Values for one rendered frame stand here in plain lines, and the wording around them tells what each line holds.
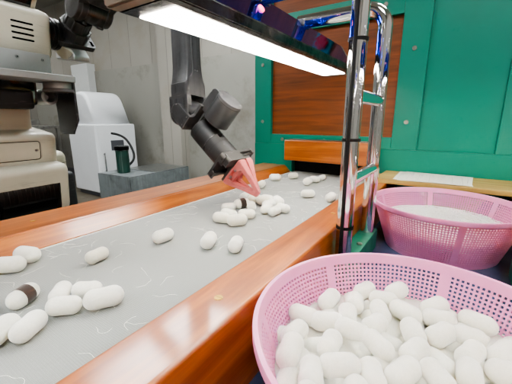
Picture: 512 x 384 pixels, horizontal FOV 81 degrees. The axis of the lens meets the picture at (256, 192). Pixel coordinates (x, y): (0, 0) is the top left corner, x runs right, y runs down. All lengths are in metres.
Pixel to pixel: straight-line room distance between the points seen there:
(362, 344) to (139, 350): 0.19
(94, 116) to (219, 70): 1.57
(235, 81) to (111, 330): 3.23
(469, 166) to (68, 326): 0.94
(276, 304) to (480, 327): 0.19
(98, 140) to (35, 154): 2.95
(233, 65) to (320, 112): 2.47
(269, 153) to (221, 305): 0.91
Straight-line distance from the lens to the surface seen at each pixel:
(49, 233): 0.57
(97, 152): 4.00
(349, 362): 0.28
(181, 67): 0.73
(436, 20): 1.03
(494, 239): 0.63
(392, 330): 0.36
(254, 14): 0.47
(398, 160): 1.00
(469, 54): 1.01
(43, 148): 1.08
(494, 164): 1.00
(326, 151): 0.99
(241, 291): 0.31
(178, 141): 3.80
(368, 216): 0.61
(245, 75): 3.37
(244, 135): 3.36
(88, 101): 4.13
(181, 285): 0.38
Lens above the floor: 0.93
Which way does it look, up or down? 14 degrees down
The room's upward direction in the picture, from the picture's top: straight up
